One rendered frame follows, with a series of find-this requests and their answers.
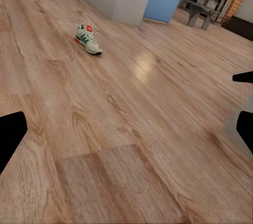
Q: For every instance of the coffee table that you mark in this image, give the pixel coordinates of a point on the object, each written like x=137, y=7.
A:
x=195, y=11

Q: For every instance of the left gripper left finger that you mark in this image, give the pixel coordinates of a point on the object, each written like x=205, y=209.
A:
x=12, y=129

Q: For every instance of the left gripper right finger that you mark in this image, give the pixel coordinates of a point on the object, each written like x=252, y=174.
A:
x=245, y=128

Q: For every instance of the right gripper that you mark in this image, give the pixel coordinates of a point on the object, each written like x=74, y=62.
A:
x=244, y=77

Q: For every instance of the gym shoe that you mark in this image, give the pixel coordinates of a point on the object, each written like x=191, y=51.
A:
x=85, y=37

